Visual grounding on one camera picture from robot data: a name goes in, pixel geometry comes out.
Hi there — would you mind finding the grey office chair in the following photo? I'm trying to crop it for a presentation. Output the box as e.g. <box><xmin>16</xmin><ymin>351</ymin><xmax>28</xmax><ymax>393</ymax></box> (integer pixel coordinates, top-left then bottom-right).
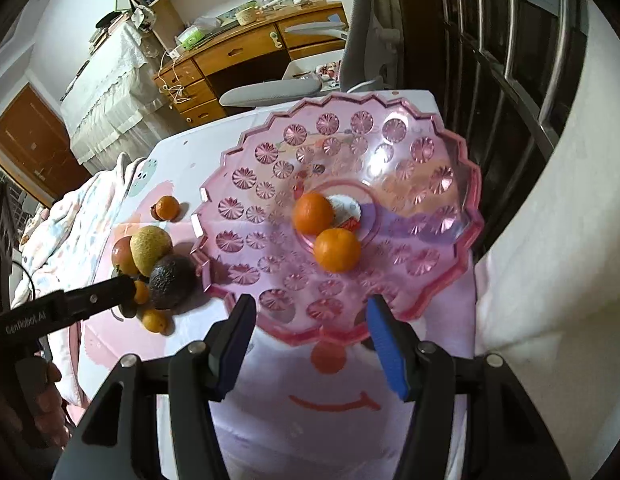
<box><xmin>220</xmin><ymin>0</ymin><xmax>403</xmax><ymax>107</ymax></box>

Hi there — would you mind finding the red apple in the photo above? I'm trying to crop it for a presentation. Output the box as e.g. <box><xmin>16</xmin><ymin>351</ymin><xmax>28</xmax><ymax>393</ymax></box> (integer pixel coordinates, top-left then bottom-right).
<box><xmin>112</xmin><ymin>236</ymin><xmax>139</xmax><ymax>276</ymax></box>

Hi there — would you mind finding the cartoon printed bed sheet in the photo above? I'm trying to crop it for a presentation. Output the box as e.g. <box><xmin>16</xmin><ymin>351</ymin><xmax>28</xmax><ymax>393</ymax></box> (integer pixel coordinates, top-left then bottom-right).
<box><xmin>74</xmin><ymin>90</ymin><xmax>480</xmax><ymax>480</ymax></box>

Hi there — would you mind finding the small orange kumquat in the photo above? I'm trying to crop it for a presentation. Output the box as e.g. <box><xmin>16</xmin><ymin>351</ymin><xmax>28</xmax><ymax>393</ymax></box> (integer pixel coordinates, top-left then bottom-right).
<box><xmin>133</xmin><ymin>280</ymin><xmax>150</xmax><ymax>306</ymax></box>

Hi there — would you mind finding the small orange tangerine low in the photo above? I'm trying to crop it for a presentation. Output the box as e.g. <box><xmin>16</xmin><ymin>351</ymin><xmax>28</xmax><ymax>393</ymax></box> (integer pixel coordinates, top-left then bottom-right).
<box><xmin>141</xmin><ymin>308</ymin><xmax>170</xmax><ymax>334</ymax></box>

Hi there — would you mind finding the yellow pear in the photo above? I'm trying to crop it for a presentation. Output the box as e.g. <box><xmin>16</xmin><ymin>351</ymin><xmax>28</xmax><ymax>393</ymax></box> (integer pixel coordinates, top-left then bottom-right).
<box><xmin>130</xmin><ymin>226</ymin><xmax>173</xmax><ymax>278</ymax></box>

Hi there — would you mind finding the black cable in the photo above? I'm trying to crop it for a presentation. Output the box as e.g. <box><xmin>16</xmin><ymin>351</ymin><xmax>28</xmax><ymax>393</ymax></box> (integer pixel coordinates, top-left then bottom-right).
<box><xmin>9</xmin><ymin>259</ymin><xmax>39</xmax><ymax>306</ymax></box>

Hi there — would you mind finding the white storage box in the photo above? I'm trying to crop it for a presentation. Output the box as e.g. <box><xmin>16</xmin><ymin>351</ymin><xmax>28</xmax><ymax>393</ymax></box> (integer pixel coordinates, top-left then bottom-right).
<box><xmin>283</xmin><ymin>49</ymin><xmax>344</xmax><ymax>92</ymax></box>

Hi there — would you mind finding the pink plastic fruit plate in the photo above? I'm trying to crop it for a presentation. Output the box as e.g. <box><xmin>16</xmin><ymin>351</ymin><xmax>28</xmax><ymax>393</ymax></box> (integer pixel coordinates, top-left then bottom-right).
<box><xmin>192</xmin><ymin>93</ymin><xmax>484</xmax><ymax>346</ymax></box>

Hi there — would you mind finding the orange tangerine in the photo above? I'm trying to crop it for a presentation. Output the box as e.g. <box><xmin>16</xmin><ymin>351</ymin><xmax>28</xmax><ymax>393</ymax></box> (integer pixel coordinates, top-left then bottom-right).
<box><xmin>154</xmin><ymin>195</ymin><xmax>181</xmax><ymax>221</ymax></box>
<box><xmin>313</xmin><ymin>228</ymin><xmax>362</xmax><ymax>273</ymax></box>
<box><xmin>292</xmin><ymin>192</ymin><xmax>335</xmax><ymax>236</ymax></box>

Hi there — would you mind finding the white lace cloth cover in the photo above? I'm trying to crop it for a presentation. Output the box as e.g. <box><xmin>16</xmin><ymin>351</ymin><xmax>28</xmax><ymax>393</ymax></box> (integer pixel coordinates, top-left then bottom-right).
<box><xmin>60</xmin><ymin>21</ymin><xmax>186</xmax><ymax>174</ymax></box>

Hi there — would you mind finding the person hand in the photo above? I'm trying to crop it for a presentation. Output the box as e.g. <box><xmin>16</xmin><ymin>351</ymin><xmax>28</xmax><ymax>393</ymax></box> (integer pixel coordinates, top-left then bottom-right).
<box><xmin>0</xmin><ymin>356</ymin><xmax>70</xmax><ymax>455</ymax></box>

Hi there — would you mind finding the dark avocado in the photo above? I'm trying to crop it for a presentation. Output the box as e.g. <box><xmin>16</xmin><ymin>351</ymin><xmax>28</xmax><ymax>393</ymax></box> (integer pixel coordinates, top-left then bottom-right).
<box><xmin>148</xmin><ymin>254</ymin><xmax>197</xmax><ymax>310</ymax></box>

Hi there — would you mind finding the brown wooden door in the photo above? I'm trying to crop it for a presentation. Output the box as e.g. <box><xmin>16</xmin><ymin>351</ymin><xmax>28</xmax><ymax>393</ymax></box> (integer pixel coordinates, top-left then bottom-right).
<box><xmin>0</xmin><ymin>84</ymin><xmax>91</xmax><ymax>206</ymax></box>

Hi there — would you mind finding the pink blanket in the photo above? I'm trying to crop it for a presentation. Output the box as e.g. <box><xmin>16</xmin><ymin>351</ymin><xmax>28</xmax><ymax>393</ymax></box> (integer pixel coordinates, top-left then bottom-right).
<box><xmin>11</xmin><ymin>153</ymin><xmax>157</xmax><ymax>308</ymax></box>

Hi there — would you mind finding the wooden desk with drawers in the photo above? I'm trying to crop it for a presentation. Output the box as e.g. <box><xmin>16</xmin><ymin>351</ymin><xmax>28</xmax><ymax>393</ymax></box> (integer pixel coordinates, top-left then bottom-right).
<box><xmin>154</xmin><ymin>1</ymin><xmax>347</xmax><ymax>128</ymax></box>

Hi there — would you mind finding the white charger cable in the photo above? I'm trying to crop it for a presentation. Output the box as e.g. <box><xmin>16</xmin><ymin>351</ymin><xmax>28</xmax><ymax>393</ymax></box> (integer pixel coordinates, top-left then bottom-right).
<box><xmin>157</xmin><ymin>49</ymin><xmax>189</xmax><ymax>106</ymax></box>

